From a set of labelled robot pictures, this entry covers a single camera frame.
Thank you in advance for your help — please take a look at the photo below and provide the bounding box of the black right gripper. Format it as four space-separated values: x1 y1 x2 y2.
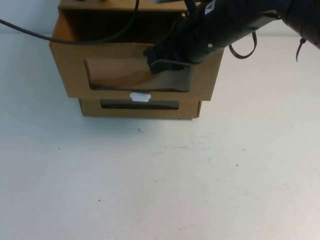
142 17 198 75

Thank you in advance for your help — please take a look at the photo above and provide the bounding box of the white plastic drawer handle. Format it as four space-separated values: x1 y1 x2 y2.
129 91 152 102

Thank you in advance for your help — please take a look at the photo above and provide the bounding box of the cardboard drawer with window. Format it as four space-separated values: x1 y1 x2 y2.
79 98 199 119
49 11 225 99
78 97 202 120

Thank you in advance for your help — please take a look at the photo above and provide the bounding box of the cardboard drawer box shell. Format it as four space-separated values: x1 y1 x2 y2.
58 0 201 13

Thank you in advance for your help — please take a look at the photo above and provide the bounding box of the black zip tie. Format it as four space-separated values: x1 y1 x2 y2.
295 37 306 63

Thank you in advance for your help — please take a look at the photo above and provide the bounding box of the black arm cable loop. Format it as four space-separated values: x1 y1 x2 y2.
228 31 258 60

